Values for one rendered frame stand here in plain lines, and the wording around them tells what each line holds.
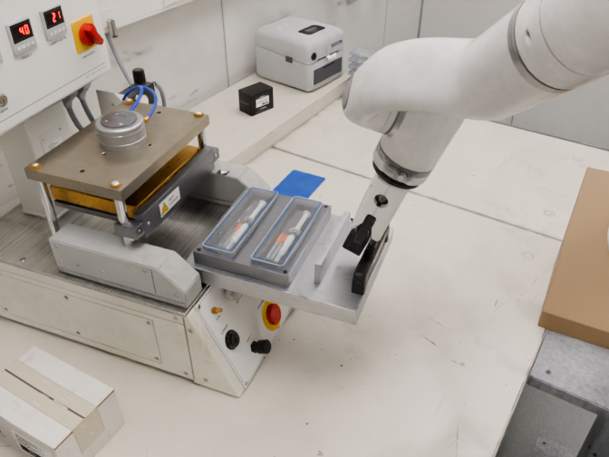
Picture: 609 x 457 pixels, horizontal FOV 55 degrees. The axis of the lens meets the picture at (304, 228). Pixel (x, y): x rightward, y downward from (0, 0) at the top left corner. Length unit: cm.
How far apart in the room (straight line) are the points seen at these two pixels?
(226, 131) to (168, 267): 84
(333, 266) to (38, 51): 59
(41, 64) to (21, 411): 54
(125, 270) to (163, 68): 93
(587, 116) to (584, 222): 214
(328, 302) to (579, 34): 54
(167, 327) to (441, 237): 69
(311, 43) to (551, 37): 142
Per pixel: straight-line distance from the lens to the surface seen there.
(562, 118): 338
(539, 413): 208
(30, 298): 118
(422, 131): 75
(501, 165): 171
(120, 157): 99
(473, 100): 62
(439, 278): 128
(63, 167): 99
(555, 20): 51
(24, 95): 105
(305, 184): 154
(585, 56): 50
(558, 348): 121
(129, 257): 95
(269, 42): 197
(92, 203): 101
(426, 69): 65
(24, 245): 116
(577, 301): 122
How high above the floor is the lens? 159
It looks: 37 degrees down
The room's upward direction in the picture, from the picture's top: straight up
